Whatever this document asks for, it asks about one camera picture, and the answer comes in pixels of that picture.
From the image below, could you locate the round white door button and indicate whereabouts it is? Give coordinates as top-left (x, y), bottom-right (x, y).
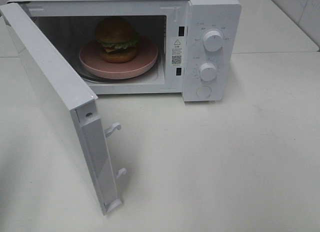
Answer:
top-left (196, 86), bottom-right (212, 99)

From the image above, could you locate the white microwave door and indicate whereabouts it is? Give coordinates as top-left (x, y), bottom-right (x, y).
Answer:
top-left (0, 3), bottom-right (126, 214)

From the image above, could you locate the pink round plate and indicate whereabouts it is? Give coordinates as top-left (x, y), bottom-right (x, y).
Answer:
top-left (78, 37), bottom-right (159, 80)

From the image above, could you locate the burger with lettuce and cheese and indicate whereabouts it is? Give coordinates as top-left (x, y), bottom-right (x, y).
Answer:
top-left (94, 17), bottom-right (140, 63)

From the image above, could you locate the glass microwave turntable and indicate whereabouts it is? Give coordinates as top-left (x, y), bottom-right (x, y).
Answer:
top-left (78, 56), bottom-right (164, 84)

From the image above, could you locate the lower white microwave knob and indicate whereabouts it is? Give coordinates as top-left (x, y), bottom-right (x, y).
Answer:
top-left (199, 63), bottom-right (218, 82)

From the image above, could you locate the white microwave knob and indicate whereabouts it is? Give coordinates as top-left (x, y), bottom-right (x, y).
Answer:
top-left (199, 63), bottom-right (218, 82)
top-left (202, 29), bottom-right (224, 52)

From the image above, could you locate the white microwave oven body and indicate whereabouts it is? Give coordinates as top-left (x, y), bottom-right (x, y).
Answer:
top-left (5, 0), bottom-right (242, 101)

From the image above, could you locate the upper white microwave knob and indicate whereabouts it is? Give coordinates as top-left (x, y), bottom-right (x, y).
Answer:
top-left (202, 29), bottom-right (224, 52)

